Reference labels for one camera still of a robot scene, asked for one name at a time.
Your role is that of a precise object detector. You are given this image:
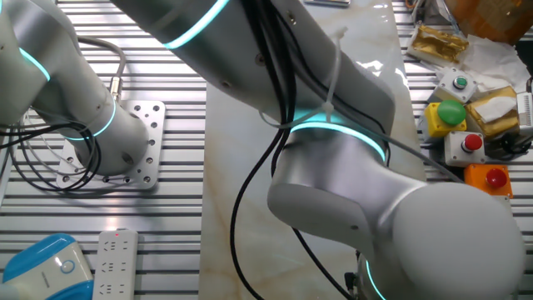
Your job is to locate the white zip tie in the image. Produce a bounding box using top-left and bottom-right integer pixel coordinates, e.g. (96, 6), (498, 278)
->
(258, 27), (349, 129)

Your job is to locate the yellow box green button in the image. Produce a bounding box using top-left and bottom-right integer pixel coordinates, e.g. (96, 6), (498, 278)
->
(424, 99), (468, 139)

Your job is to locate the white power strip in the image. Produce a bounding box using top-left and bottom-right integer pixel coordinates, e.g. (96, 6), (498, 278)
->
(92, 228), (139, 300)

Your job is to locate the grey box red button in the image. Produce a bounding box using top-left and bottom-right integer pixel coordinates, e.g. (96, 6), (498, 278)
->
(444, 131), (486, 168)

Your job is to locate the grey box green button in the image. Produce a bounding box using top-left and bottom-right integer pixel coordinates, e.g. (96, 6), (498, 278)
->
(432, 67), (479, 104)

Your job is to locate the gold foil package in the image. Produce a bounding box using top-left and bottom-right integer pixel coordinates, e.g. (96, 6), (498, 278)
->
(406, 23), (471, 68)

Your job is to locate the orange box red button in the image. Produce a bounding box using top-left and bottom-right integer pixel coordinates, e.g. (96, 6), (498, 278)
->
(464, 163), (514, 199)

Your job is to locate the crumpled white paper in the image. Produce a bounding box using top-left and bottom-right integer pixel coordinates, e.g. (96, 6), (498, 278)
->
(435, 34), (532, 94)

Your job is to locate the blue and white device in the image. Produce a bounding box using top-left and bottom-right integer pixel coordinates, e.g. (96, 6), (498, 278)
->
(0, 232), (95, 300)

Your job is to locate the brown cardboard box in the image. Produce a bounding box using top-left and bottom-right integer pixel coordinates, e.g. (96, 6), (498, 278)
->
(443, 0), (533, 45)

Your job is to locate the grey ribbed handheld device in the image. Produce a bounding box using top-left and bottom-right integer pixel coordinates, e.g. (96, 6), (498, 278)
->
(516, 92), (533, 128)

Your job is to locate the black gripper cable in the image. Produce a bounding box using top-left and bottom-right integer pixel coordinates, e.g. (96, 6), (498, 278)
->
(249, 0), (355, 300)
(229, 0), (299, 300)

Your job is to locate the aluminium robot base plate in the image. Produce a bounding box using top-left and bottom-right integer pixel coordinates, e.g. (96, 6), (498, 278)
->
(56, 99), (167, 192)

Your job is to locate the black base cable bundle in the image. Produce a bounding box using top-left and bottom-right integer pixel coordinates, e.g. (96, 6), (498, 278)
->
(0, 120), (103, 193)

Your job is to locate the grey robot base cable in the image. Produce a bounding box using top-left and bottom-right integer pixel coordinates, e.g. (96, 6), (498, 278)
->
(77, 35), (127, 103)

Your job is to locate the black handheld device cable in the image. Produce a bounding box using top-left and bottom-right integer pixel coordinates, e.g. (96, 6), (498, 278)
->
(486, 132), (533, 162)

